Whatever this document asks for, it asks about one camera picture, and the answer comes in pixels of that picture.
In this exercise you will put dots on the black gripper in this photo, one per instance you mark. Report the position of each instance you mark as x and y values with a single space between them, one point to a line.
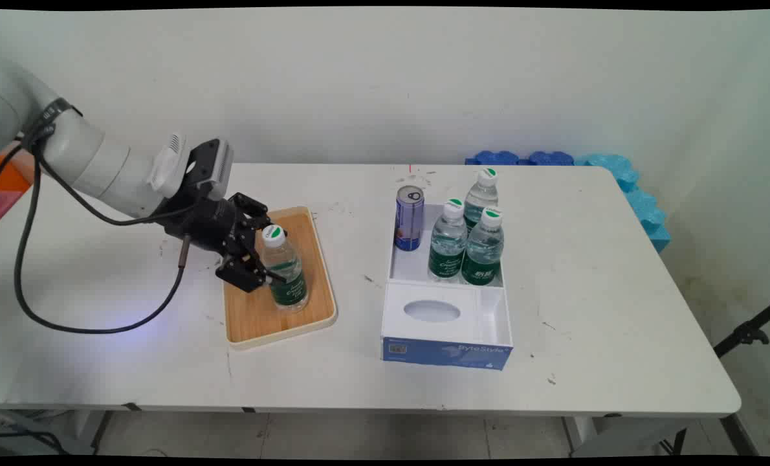
204 223

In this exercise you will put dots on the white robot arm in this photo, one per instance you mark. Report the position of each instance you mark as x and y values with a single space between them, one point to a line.
87 155

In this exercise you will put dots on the grey table leg frame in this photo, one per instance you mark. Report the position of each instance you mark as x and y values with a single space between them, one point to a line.
618 437
97 430

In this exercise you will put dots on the clear water bottle green label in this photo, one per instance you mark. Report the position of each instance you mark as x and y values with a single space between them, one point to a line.
485 255
446 252
482 194
288 285

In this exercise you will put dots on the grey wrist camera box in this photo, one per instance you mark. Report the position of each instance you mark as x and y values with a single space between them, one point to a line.
217 165

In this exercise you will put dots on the white and blue cardboard box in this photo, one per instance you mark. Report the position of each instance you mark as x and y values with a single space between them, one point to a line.
446 356

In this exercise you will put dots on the light blue foam piece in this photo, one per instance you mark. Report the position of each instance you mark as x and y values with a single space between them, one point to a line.
618 169

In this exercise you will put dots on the blue drink can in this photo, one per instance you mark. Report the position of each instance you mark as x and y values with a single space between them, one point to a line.
409 223

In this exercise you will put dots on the wooden tray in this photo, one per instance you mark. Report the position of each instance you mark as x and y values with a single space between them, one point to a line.
255 317

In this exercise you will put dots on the orange and pink block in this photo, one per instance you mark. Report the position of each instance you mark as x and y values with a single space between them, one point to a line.
8 184

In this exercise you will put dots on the black tripod stand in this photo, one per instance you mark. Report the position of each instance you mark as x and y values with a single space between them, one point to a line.
744 333

